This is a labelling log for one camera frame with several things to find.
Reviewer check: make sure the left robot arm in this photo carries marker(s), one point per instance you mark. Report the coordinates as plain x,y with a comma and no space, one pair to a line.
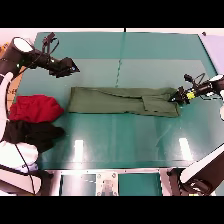
18,53

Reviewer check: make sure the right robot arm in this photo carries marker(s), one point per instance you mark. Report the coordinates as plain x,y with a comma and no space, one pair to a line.
206,170

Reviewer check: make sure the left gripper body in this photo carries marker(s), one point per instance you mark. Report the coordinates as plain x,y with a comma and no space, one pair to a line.
63,67

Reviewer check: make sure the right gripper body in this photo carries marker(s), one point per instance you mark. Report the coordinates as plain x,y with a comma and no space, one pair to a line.
183,95

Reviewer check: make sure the white garment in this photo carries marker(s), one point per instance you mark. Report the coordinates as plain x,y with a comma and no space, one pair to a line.
16,155

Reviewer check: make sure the silver frame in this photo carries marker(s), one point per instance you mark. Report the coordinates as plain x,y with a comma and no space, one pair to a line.
106,183

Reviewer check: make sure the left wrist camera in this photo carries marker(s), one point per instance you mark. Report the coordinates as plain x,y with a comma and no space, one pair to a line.
50,40

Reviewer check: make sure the green garment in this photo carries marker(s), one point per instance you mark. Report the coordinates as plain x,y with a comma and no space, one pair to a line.
116,101

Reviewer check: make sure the black garment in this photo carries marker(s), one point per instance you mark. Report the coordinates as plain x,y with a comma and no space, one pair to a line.
33,133

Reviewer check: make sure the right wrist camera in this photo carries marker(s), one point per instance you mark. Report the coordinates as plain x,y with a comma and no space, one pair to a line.
189,78

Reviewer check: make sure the red garment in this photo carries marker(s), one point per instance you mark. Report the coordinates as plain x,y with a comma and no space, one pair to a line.
35,108

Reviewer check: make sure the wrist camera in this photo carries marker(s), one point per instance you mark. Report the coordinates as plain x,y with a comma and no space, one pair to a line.
189,78
50,40

